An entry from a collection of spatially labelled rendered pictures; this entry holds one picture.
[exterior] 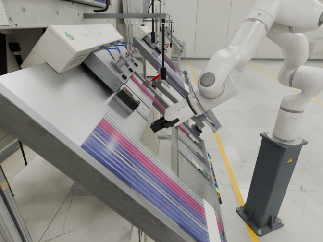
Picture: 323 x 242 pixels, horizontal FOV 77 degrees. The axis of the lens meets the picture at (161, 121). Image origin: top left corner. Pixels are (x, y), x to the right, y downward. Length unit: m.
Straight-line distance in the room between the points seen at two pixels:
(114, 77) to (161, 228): 0.45
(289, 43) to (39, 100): 0.96
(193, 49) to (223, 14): 1.58
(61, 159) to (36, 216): 0.61
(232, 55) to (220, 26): 7.89
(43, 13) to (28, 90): 0.21
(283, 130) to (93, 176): 1.12
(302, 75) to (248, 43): 0.54
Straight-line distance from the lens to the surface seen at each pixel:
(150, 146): 2.11
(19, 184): 1.23
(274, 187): 1.50
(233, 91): 0.70
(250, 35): 0.77
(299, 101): 1.28
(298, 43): 1.08
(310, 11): 0.94
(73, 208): 1.00
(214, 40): 8.55
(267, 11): 0.82
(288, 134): 1.35
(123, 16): 0.78
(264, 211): 1.63
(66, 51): 0.56
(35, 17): 0.58
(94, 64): 0.68
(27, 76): 0.52
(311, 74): 1.24
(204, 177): 0.89
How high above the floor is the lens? 1.32
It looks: 26 degrees down
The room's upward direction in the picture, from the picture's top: straight up
